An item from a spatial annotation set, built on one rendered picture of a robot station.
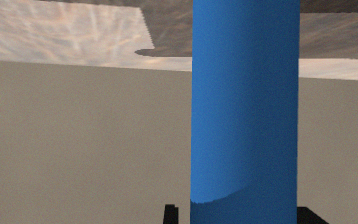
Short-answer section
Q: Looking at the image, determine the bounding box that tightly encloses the blue cylinder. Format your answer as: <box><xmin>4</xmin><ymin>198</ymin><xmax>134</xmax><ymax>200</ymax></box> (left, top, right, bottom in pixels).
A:
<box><xmin>190</xmin><ymin>0</ymin><xmax>300</xmax><ymax>224</ymax></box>

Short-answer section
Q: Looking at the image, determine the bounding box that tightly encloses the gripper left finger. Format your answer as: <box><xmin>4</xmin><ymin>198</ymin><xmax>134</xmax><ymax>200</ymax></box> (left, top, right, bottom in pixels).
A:
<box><xmin>163</xmin><ymin>204</ymin><xmax>179</xmax><ymax>224</ymax></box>

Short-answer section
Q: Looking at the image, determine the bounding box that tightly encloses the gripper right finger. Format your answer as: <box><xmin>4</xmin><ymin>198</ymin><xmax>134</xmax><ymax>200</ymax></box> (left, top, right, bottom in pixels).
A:
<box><xmin>297</xmin><ymin>206</ymin><xmax>329</xmax><ymax>224</ymax></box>

